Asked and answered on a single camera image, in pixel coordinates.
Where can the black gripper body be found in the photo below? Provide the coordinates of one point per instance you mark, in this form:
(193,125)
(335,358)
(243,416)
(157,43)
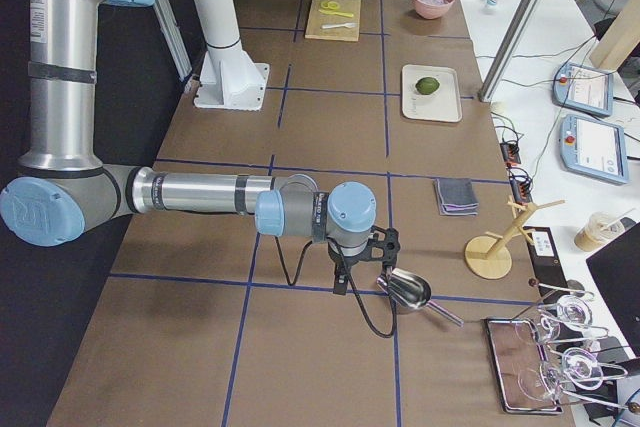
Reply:
(348,260)

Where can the white plastic spoon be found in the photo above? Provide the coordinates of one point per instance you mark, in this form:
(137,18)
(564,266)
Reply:
(345,25)

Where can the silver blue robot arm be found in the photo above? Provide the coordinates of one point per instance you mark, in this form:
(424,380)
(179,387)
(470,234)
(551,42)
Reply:
(64,190)

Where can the metal scoop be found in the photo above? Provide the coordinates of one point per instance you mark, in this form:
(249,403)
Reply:
(448,315)

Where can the folded grey cloth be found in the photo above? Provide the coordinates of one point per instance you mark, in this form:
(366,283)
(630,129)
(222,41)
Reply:
(456,197)

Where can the wooden mug tree stand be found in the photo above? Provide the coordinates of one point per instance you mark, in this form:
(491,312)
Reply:
(487,255)

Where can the beige plastic tray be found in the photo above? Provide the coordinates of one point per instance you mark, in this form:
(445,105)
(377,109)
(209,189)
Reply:
(442,106)

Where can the green lime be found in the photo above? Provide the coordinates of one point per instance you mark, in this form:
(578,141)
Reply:
(427,85)

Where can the black power adapter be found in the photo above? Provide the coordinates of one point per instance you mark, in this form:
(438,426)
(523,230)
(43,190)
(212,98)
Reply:
(510,152)

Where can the black label box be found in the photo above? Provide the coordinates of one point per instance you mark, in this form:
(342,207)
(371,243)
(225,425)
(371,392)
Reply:
(544,257)

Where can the chrome glass rack tray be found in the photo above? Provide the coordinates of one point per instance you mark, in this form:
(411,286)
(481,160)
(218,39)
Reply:
(514,353)

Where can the clear wine glass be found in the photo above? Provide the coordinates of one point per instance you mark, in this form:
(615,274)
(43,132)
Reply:
(549,381)
(568,311)

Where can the wooden cutting board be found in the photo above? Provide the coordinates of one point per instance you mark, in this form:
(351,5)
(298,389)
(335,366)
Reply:
(349,12)

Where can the iced coffee cup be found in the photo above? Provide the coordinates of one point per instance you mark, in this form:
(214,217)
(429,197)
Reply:
(601,229)

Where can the teach pendant tablet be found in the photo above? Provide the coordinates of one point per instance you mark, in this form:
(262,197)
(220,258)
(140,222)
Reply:
(585,89)
(594,148)

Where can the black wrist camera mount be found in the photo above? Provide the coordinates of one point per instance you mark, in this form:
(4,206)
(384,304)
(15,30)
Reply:
(382,246)

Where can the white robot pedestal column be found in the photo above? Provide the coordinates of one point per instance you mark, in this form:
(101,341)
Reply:
(229,79)

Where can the aluminium frame post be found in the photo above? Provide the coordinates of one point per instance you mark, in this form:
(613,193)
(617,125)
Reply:
(513,35)

